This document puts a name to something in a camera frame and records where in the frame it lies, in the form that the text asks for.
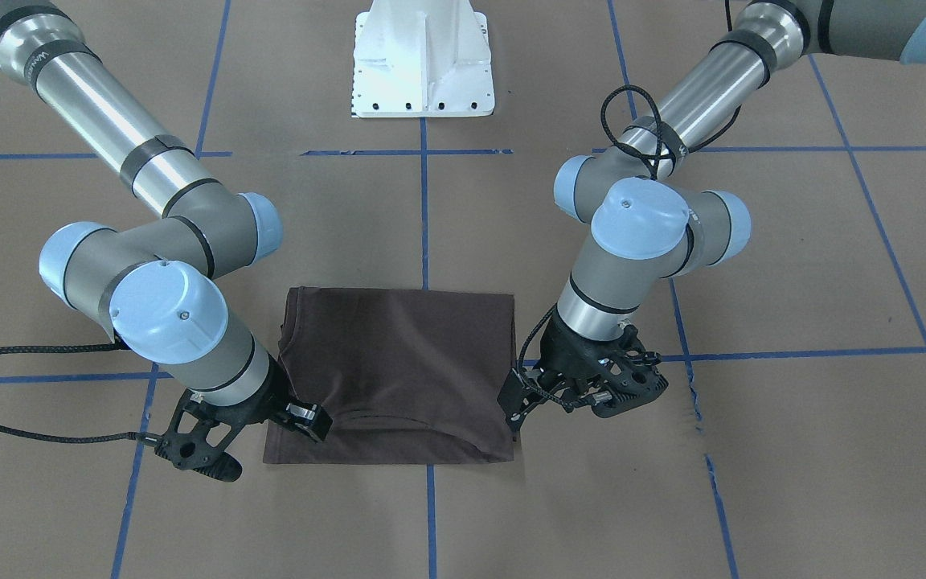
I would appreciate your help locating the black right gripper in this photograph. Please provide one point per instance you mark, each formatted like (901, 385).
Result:
(264, 400)

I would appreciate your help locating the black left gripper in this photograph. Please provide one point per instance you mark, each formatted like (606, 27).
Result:
(563, 351)

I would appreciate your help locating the dark brown t-shirt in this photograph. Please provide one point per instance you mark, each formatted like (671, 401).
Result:
(409, 377)

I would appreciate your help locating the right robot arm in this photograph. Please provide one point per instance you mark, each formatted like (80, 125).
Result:
(153, 289)

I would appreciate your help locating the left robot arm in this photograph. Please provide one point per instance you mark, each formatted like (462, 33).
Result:
(643, 229)

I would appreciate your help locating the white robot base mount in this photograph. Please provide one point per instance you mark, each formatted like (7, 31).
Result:
(422, 59)

